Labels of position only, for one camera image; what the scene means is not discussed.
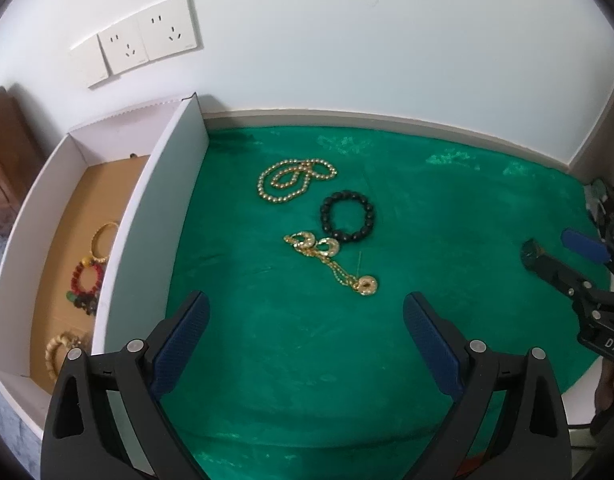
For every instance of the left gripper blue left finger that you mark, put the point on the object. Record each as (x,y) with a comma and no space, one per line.
(173,341)

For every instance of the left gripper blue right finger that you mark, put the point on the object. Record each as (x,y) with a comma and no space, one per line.
(439,342)

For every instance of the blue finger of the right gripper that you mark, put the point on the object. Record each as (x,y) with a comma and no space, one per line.
(551,270)
(585,246)

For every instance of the person's right hand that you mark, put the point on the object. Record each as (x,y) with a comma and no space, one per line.
(604,392)

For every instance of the white cardboard box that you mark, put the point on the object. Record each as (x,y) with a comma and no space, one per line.
(91,253)

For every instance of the green velvet mat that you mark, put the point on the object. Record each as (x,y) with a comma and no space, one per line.
(306,241)

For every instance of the brown wooden headboard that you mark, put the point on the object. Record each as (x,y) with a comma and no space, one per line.
(21,159)

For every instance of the white wall switch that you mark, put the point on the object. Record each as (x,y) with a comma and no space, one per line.
(88,63)

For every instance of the white wall socket panel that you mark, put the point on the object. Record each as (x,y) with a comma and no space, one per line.
(162,30)

